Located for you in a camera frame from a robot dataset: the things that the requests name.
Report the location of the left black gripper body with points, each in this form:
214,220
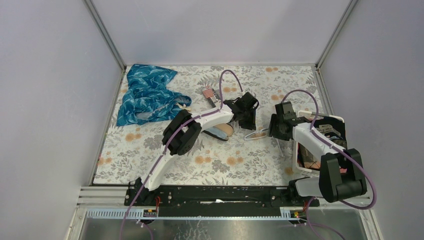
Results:
249,108

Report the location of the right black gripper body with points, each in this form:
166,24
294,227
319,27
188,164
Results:
284,136

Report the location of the black glasses case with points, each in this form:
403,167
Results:
220,126

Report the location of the flag pattern glasses case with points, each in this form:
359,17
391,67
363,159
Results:
212,96

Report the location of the large light blue cloth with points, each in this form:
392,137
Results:
220,134

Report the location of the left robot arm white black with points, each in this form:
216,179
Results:
183,131

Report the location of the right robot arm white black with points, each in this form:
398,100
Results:
340,173

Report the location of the white storage bin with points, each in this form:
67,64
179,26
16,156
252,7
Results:
299,159

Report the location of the blue patterned fabric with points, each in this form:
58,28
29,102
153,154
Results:
148,99

